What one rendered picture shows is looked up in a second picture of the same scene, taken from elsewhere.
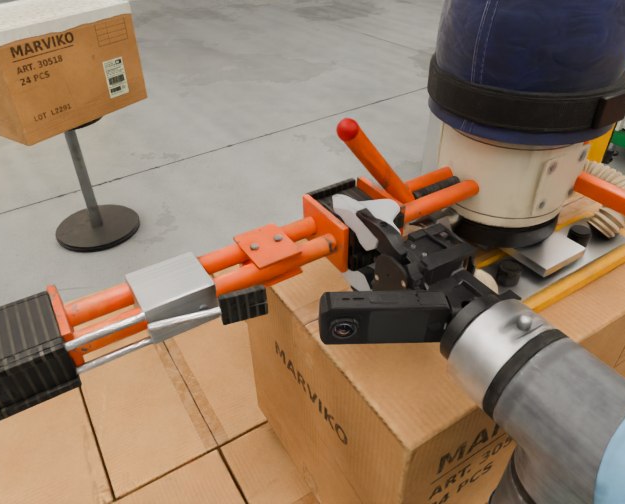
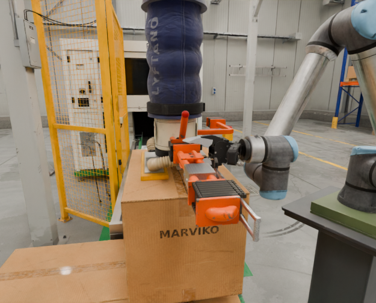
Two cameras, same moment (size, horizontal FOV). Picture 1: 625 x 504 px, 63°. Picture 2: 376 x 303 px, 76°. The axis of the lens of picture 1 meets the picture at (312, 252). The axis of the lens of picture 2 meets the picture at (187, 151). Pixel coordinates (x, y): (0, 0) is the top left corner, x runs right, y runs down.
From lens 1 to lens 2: 0.68 m
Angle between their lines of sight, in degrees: 64
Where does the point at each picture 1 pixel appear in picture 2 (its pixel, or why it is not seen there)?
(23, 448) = not seen: outside the picture
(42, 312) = (208, 182)
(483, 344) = (257, 142)
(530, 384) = (271, 142)
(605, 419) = (283, 138)
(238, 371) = not seen: outside the picture
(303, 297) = (173, 194)
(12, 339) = (222, 187)
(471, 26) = (178, 88)
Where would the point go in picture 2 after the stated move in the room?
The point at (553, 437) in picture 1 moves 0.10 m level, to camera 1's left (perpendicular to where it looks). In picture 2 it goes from (281, 146) to (280, 154)
